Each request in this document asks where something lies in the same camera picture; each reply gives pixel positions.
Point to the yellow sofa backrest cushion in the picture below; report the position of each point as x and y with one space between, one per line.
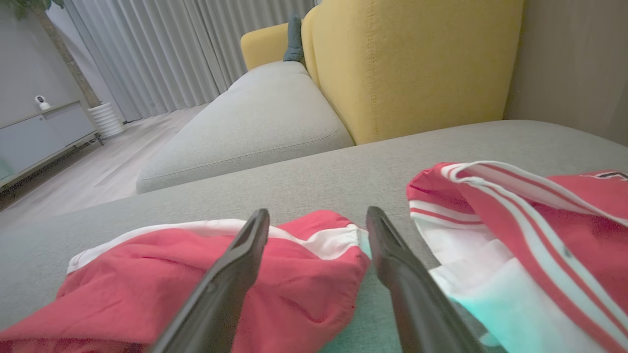
412 68

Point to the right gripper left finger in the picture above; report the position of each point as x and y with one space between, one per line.
221 294

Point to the blue-grey cloth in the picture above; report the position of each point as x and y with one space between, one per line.
294 41

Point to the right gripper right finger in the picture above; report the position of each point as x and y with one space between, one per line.
417 304

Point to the white ribbed plant pot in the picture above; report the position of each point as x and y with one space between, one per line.
106 120

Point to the yellow sofa armrest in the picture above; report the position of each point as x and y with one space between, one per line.
265 46

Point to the red and white shorts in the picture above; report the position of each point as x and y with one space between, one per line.
147 289

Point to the grey low cabinet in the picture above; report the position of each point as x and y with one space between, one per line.
44 142

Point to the grey pleated curtain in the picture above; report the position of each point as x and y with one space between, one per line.
171 54

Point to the light grey sofa seat cushion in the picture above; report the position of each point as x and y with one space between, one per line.
255 127

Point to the red and white jersey shirt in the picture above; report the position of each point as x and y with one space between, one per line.
554 255

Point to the green potted plant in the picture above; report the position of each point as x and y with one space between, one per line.
64 54

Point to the small white security camera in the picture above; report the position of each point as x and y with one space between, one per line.
42 103

